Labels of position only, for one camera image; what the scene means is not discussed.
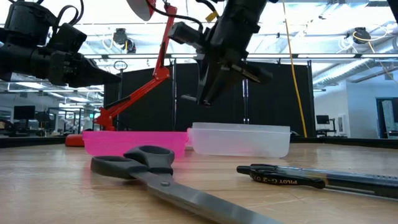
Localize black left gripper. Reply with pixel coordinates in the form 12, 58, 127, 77
46, 50, 122, 89

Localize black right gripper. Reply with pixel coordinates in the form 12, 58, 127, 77
195, 24, 274, 106

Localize black-handled scissors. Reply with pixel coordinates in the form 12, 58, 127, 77
90, 145, 284, 224

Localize clear plastic supply box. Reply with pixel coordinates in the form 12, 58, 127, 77
187, 122, 292, 159

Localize red desk lamp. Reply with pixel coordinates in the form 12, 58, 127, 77
64, 0, 178, 147

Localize black partition screen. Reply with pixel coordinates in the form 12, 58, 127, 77
103, 60, 317, 139

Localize pink perforated plastic tray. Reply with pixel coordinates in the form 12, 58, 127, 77
82, 130, 189, 159

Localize black computer monitor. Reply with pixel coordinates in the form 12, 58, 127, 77
13, 105, 36, 121

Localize black ring stand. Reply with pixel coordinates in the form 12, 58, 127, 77
113, 60, 128, 131

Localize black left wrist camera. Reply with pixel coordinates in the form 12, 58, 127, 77
46, 23, 88, 52

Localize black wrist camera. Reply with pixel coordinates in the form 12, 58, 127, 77
169, 21, 205, 46
46, 23, 88, 52

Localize black ceiling cable reel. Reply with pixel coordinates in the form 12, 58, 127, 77
112, 27, 137, 54
353, 27, 371, 44

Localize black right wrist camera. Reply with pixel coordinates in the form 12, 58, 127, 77
169, 21, 205, 46

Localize yellow hanging cable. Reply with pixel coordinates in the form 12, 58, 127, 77
281, 0, 308, 138

